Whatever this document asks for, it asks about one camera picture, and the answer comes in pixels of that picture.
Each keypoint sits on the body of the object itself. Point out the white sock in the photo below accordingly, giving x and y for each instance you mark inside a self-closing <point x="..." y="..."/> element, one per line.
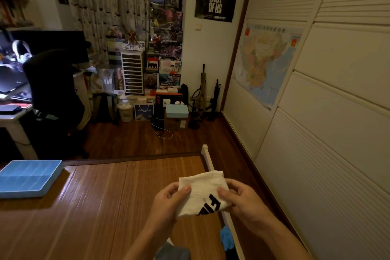
<point x="202" y="188"/>

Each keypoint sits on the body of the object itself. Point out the wall outlet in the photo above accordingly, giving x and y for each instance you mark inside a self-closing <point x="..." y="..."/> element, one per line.
<point x="182" y="124"/>

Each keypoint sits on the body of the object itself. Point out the white bed frame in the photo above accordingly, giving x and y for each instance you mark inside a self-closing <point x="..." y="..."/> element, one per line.
<point x="210" y="162"/>

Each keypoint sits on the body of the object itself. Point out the person's right hand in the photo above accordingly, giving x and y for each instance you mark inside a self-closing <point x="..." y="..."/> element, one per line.
<point x="249" y="208"/>

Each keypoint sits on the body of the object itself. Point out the tan toy rifle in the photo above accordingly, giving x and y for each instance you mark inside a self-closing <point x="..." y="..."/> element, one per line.
<point x="202" y="86"/>

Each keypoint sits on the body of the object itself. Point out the black folding stool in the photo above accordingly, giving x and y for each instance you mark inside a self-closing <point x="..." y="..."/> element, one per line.
<point x="105" y="107"/>

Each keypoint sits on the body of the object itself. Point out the blue cloth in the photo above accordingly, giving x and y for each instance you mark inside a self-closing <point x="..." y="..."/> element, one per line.
<point x="226" y="238"/>

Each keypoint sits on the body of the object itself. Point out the teal box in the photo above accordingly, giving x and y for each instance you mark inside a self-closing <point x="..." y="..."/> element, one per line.
<point x="177" y="111"/>

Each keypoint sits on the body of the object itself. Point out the grey cloth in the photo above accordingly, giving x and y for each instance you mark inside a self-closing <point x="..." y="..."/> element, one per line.
<point x="173" y="252"/>

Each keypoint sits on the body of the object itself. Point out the white desk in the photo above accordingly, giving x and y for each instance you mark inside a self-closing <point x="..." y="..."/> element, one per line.
<point x="15" y="122"/>

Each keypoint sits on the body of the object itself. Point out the white trash bin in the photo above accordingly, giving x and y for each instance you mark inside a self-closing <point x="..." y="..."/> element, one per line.
<point x="125" y="112"/>

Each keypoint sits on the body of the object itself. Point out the person's right forearm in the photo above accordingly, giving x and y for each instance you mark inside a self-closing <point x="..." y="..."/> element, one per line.
<point x="285" y="243"/>

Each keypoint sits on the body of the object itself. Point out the gold robot figure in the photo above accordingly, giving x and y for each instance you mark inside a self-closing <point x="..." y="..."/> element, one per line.
<point x="132" y="37"/>

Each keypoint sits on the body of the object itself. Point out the black monitor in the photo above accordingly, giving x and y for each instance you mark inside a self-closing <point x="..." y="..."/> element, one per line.
<point x="58" y="40"/>

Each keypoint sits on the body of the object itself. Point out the tall black box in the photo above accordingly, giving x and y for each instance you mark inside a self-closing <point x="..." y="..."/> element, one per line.
<point x="158" y="110"/>

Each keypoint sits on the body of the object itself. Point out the black and red box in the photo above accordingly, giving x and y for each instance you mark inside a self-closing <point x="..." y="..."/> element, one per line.
<point x="173" y="98"/>

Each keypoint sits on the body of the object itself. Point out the brown bamboo mat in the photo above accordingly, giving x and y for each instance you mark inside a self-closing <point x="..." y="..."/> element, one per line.
<point x="100" y="208"/>

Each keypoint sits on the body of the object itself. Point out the white headphones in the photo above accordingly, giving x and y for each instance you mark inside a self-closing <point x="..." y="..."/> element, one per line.
<point x="20" y="49"/>

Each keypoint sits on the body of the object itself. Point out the white drawer unit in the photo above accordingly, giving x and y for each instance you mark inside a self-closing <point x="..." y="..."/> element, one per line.
<point x="132" y="72"/>

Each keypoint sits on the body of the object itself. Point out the person's right thumb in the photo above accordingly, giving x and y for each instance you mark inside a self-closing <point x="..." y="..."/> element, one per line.
<point x="225" y="197"/>

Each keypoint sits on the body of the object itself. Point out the blue compartment box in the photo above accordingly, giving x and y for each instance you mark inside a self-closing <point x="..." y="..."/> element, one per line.
<point x="27" y="177"/>

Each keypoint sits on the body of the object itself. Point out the white light switch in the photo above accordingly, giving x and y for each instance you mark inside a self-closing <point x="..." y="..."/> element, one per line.
<point x="198" y="26"/>

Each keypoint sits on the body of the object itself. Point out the black office chair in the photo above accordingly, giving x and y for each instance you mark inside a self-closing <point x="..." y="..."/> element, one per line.
<point x="51" y="92"/>

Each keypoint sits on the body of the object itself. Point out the black toy rifle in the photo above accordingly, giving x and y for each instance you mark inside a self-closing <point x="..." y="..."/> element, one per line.
<point x="215" y="98"/>

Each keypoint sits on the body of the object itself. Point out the person's left thumb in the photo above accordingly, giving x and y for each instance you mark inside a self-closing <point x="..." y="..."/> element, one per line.
<point x="184" y="195"/>

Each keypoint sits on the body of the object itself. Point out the person's left forearm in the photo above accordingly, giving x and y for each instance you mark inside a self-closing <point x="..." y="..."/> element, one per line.
<point x="146" y="244"/>

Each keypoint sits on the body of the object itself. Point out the person's left hand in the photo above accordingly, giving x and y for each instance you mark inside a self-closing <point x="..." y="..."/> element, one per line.
<point x="163" y="208"/>

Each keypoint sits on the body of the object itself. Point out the white louvred wardrobe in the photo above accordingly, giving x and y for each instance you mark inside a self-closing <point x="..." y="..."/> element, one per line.
<point x="335" y="86"/>

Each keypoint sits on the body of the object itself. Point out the wall map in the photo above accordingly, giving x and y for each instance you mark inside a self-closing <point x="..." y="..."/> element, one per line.
<point x="265" y="61"/>

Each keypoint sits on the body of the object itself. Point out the open laptop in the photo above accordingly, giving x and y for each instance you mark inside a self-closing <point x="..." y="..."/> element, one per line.
<point x="12" y="81"/>

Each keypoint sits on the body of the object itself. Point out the stack of model kit boxes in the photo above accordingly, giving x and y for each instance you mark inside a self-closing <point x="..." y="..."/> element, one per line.
<point x="167" y="25"/>

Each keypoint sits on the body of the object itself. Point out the patterned curtain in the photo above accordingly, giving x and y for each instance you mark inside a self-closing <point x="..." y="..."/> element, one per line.
<point x="100" y="4"/>

